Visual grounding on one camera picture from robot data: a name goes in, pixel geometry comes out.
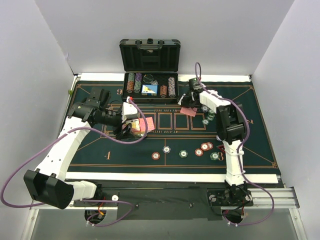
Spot single red playing card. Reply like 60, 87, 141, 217
180, 107, 198, 117

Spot blue chips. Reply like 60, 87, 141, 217
201, 105, 209, 113

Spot red playing card deck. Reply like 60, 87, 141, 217
126, 117, 155, 136

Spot red poker chip stack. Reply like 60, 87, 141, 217
151, 152, 161, 160

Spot blue poker chip stack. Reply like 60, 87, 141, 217
162, 146, 171, 154

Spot green poker chip stack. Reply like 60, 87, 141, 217
179, 150, 188, 158

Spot red triangular dealer button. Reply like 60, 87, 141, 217
216, 144, 225, 156

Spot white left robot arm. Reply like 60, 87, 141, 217
23, 87, 139, 209

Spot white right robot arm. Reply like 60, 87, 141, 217
178, 78, 251, 205

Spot lilac chips in case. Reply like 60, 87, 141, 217
168, 77, 176, 98

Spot orange chips in case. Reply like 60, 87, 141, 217
160, 85, 168, 98

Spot green poker table mat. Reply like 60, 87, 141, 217
69, 82, 281, 175

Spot blue card box in case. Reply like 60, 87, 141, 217
141, 84, 158, 96

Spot black round button in case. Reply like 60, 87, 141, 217
142, 73, 154, 84

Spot purple green chips in case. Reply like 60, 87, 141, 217
133, 72, 142, 94

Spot green red chips in case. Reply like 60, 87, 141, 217
126, 72, 135, 94

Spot black poker chip case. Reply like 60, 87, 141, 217
119, 38, 181, 104

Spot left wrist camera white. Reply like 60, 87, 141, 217
121, 102, 139, 123

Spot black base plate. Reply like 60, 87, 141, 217
74, 180, 253, 223

